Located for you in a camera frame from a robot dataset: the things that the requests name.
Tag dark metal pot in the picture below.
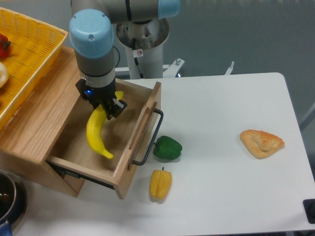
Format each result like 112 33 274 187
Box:
0 171 28 236

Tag open wooden top drawer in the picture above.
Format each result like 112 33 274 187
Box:
46 79 162 199

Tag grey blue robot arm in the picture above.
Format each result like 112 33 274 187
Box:
69 0 181 118

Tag toasted bread piece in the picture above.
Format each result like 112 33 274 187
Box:
240 129 285 159

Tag white round food item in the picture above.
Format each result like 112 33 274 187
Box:
0 63 9 88

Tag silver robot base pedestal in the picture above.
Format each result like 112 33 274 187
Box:
116 18 169 80

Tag yellow plastic basket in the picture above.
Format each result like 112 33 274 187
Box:
0 8 68 127

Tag wooden drawer cabinet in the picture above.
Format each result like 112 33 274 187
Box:
0 46 108 198

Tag black corner object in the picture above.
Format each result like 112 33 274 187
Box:
303 199 315 224

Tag green bell pepper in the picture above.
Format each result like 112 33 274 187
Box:
153 136 183 160

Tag black metal drawer handle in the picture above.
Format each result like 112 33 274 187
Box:
132 108 164 166

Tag red bell pepper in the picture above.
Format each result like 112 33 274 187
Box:
0 34 11 58

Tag yellow banana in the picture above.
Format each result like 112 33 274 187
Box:
86 104 114 160

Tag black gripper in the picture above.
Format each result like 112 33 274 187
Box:
75 79 127 120

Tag yellow bell pepper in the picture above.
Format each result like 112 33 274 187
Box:
149 167 172 200

